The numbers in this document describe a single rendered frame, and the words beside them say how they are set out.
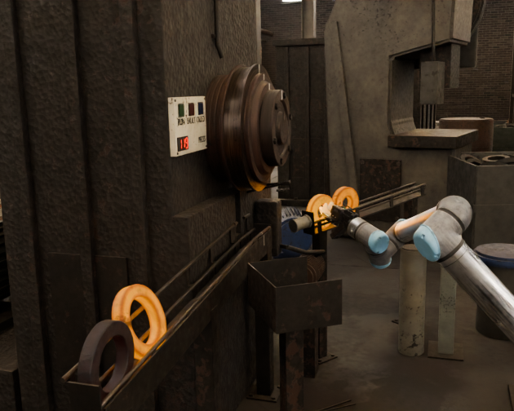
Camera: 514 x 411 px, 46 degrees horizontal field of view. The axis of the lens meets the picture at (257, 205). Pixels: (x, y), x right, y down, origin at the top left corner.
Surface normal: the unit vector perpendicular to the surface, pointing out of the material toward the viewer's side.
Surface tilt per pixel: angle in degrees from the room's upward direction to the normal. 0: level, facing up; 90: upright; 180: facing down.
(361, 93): 90
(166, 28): 90
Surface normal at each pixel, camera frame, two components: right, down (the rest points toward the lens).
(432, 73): -0.51, 0.18
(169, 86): 0.96, 0.04
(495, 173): -0.04, 0.19
